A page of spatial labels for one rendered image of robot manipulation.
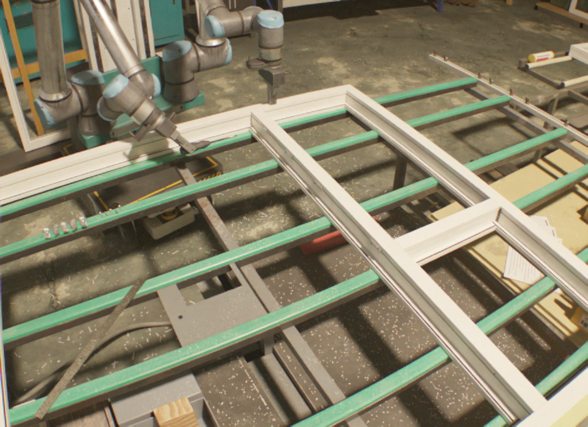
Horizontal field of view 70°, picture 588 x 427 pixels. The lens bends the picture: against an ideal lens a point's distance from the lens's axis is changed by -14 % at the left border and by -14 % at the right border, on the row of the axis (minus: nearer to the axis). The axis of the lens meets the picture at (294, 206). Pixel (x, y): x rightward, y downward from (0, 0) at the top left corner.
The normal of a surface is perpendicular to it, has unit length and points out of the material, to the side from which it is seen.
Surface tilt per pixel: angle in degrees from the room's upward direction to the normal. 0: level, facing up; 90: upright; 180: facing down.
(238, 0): 90
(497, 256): 0
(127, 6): 90
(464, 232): 90
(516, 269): 0
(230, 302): 0
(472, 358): 90
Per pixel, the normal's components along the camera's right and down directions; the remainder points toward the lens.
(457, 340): -0.89, 0.29
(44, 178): 0.47, 0.55
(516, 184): 0.00, -0.78
